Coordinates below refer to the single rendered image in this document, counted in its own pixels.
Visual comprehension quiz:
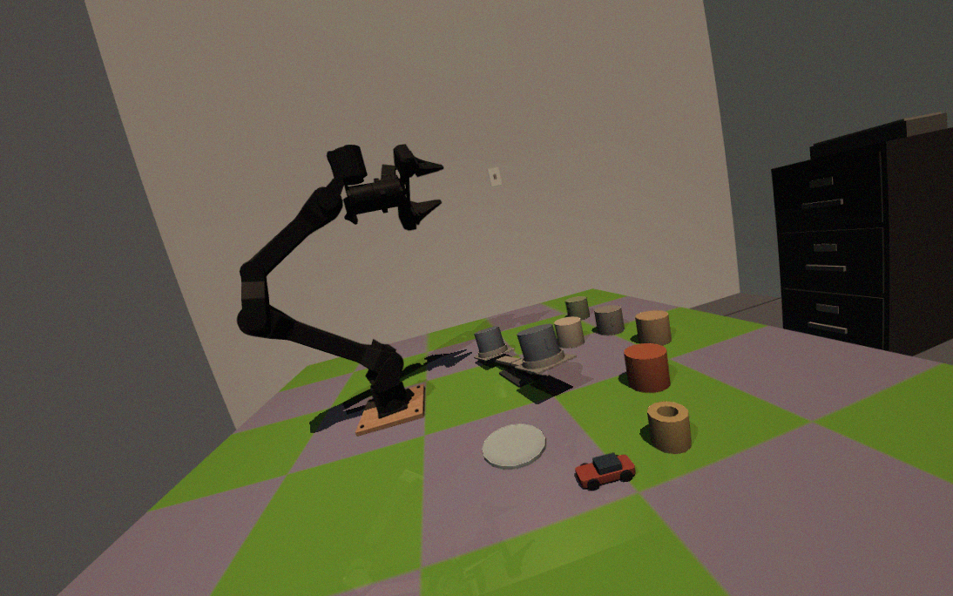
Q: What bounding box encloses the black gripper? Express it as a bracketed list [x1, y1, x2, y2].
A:
[370, 144, 443, 230]

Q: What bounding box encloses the red toy car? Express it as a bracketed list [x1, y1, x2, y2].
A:
[575, 453, 636, 491]

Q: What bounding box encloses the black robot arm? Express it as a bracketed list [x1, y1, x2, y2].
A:
[236, 145, 409, 419]

